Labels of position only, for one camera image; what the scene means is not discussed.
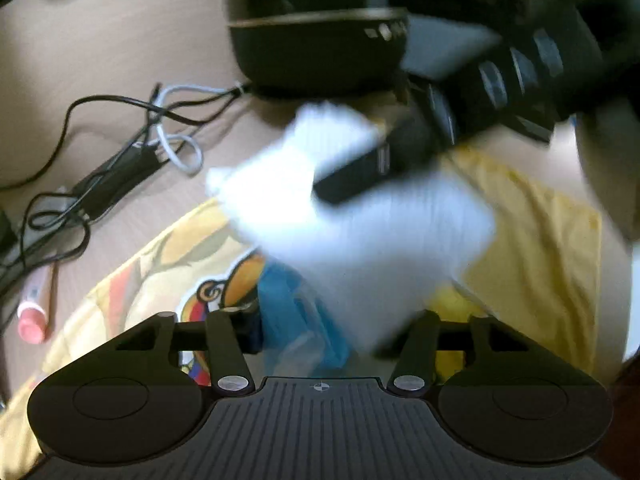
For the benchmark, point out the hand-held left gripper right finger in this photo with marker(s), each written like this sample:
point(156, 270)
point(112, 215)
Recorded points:
point(400, 342)

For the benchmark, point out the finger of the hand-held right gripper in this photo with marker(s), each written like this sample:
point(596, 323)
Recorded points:
point(370, 167)

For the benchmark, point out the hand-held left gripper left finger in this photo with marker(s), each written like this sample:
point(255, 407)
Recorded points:
point(247, 334)

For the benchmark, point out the blue plastic bag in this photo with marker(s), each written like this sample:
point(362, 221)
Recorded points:
point(285, 300)

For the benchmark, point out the white tissue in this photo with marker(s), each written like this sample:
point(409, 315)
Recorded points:
point(380, 250)

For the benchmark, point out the black container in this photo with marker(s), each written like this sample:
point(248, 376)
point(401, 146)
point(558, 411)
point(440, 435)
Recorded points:
point(310, 55)

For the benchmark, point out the yellow printed cloth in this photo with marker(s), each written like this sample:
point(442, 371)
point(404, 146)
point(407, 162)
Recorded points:
point(525, 260)

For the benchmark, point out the black power adapter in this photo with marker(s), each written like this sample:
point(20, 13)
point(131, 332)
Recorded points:
point(115, 180)

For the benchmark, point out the pink tube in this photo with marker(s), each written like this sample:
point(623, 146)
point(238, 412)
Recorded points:
point(34, 310)

